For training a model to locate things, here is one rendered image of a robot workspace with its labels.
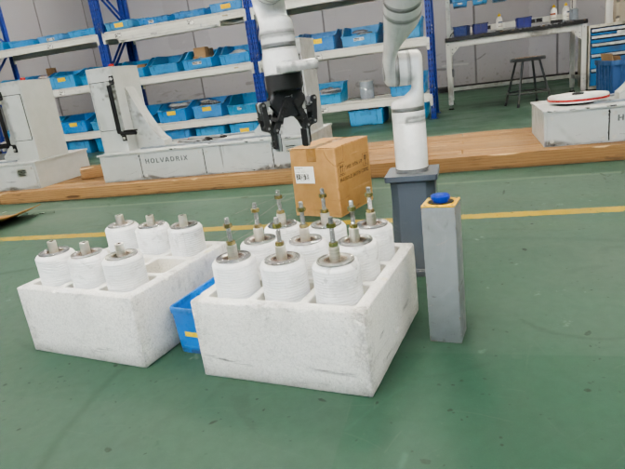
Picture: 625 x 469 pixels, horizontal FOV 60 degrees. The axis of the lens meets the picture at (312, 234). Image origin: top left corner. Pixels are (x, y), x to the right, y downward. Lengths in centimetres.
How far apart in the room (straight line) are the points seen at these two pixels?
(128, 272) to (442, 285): 71
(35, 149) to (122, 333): 296
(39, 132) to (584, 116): 341
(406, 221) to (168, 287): 68
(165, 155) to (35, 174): 102
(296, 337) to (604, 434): 55
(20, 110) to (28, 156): 32
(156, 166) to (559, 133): 235
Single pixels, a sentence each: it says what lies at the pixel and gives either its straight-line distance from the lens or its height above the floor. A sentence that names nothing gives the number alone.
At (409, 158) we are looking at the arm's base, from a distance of 153.
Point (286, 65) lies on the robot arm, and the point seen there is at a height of 63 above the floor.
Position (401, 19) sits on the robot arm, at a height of 70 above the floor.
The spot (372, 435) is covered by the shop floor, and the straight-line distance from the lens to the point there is 99.
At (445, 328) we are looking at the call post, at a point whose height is 3.
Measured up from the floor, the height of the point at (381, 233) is 24.
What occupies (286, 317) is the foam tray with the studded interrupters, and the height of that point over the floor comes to 16.
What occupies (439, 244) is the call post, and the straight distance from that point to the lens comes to 115.
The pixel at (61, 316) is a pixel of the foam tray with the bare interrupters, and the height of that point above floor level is 11.
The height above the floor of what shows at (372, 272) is 19.
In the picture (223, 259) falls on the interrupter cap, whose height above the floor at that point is 25.
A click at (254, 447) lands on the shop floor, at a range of 101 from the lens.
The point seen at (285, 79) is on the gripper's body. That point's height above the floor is 60.
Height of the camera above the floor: 61
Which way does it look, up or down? 17 degrees down
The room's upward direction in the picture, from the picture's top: 8 degrees counter-clockwise
